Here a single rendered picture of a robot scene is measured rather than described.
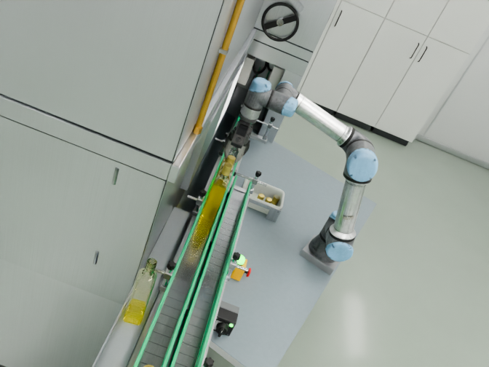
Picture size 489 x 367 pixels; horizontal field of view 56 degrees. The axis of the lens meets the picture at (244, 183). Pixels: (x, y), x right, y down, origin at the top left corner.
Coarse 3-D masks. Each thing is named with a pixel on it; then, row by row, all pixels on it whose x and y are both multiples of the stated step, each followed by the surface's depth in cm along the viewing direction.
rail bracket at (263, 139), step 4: (256, 120) 274; (272, 120) 271; (264, 124) 274; (268, 124) 274; (272, 124) 274; (268, 128) 275; (276, 128) 274; (268, 132) 277; (252, 136) 278; (256, 136) 279; (260, 136) 280; (264, 136) 278; (256, 140) 279; (260, 140) 279; (264, 140) 279
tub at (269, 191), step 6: (246, 180) 240; (246, 186) 245; (258, 186) 245; (264, 186) 244; (270, 186) 244; (258, 192) 246; (264, 192) 246; (270, 192) 245; (276, 192) 245; (282, 192) 243; (252, 198) 230; (264, 198) 246; (282, 198) 239; (270, 204) 231; (282, 204) 234
